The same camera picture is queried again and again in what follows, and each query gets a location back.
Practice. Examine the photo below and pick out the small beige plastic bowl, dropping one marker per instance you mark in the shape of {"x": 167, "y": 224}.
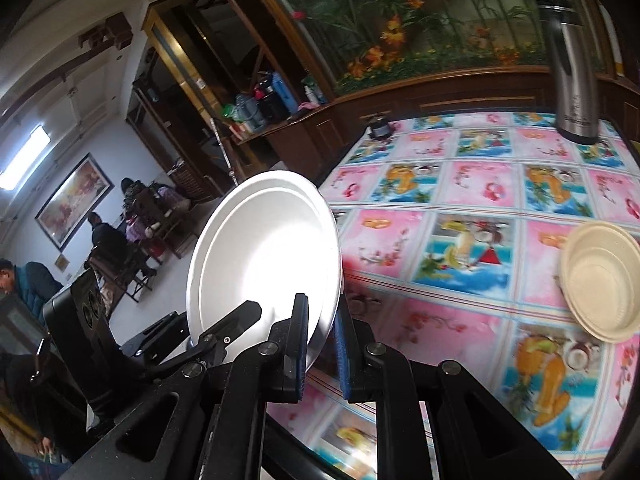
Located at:
{"x": 599, "y": 279}

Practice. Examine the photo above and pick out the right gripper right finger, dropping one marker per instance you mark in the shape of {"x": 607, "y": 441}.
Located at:
{"x": 433, "y": 421}

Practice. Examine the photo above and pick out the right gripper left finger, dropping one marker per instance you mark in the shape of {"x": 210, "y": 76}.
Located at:
{"x": 206, "y": 421}

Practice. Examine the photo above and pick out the stainless steel thermos jug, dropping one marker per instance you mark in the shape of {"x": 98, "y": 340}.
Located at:
{"x": 577, "y": 104}

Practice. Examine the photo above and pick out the wooden sideboard cabinet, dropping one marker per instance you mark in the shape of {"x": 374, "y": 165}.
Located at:
{"x": 314, "y": 144}

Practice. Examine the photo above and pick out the white foam plate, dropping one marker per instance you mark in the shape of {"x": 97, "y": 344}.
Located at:
{"x": 271, "y": 238}

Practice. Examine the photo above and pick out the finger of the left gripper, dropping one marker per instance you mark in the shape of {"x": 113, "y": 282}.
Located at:
{"x": 237, "y": 331}

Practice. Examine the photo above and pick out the flower mural panel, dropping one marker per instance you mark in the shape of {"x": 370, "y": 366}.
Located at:
{"x": 365, "y": 43}

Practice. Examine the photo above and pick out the colourful patterned tablecloth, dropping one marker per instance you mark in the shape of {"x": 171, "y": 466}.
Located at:
{"x": 451, "y": 232}

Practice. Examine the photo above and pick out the framed wall painting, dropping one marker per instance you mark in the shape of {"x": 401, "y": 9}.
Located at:
{"x": 60, "y": 217}

